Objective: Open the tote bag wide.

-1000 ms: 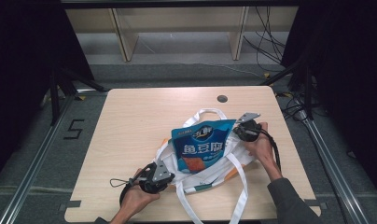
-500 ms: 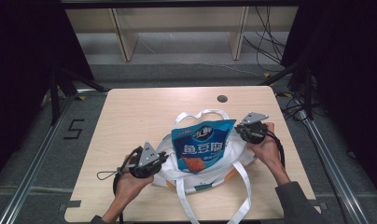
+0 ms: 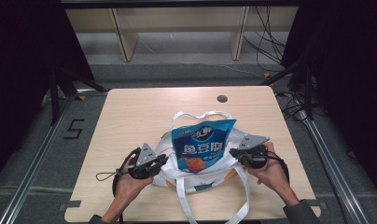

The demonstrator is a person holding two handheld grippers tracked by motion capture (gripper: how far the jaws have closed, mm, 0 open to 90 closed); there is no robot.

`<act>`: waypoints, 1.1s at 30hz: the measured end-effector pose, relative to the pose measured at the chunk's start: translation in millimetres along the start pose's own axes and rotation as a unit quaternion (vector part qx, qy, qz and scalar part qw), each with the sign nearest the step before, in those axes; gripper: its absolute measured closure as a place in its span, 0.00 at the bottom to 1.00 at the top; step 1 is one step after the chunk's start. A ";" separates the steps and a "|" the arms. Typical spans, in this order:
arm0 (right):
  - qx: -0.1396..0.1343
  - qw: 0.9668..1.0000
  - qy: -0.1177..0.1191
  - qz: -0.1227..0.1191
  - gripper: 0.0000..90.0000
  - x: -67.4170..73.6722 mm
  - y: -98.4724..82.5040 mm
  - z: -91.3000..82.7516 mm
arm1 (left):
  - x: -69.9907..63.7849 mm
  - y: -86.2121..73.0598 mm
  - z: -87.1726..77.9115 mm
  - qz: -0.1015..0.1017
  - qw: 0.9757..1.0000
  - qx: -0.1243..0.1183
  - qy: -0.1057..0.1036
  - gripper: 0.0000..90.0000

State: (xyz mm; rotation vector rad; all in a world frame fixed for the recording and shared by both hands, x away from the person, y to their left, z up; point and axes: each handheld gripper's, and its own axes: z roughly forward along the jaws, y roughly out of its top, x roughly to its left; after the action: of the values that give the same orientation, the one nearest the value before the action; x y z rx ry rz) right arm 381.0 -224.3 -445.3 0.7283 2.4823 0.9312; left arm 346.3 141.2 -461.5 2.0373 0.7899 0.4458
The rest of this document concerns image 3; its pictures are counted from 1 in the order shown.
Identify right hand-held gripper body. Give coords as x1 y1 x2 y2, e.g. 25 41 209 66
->
238 133 271 170

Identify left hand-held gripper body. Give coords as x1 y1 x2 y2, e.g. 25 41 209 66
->
127 143 162 180

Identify white tote bag colour patches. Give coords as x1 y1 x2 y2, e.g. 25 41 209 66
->
152 110 252 224

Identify blue snack packet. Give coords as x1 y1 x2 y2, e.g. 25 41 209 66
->
171 118 238 174

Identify person's right hand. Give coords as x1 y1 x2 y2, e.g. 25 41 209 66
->
244 142 293 198

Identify person's left hand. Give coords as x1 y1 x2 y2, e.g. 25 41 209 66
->
115 155 154 206

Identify black stand legs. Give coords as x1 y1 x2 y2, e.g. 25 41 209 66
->
49 65 107 126
259 58 314 121

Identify grey tape strip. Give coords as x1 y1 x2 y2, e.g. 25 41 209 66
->
59 200 82 212
307 200 328 210

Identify black curtain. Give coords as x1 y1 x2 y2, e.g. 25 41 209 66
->
280 0 377 202
0 0 95 185

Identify light wooden desk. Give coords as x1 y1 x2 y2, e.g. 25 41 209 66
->
64 6 300 63

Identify black overhead bar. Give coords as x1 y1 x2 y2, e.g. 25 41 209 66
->
59 0 303 9

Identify black wrist strap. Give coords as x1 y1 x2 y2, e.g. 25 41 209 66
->
265 150 290 184
111 147 143 198

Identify thin grey cord loop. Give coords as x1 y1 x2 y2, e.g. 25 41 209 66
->
95 170 121 182

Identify black cables on floor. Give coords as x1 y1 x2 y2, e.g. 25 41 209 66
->
275 89 314 121

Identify aluminium floor rail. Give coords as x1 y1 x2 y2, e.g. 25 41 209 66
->
297 110 370 224
0 89 77 224

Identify bundle of black cables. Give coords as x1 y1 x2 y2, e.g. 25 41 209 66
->
242 6 287 74

